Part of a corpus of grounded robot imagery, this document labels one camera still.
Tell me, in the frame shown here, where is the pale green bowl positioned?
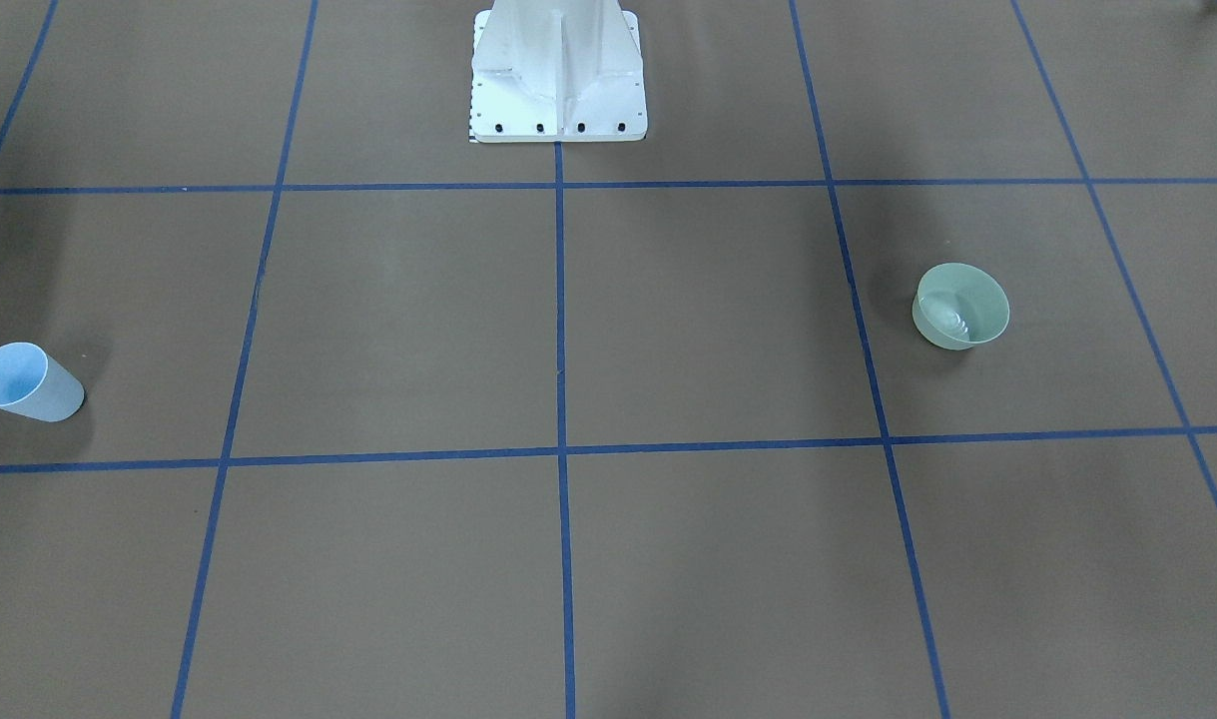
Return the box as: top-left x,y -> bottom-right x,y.
912,263 -> 1011,352

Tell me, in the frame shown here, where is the light blue plastic cup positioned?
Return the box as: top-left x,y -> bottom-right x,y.
0,342 -> 85,422

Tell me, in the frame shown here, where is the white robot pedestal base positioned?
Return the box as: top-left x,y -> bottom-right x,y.
469,1 -> 649,144

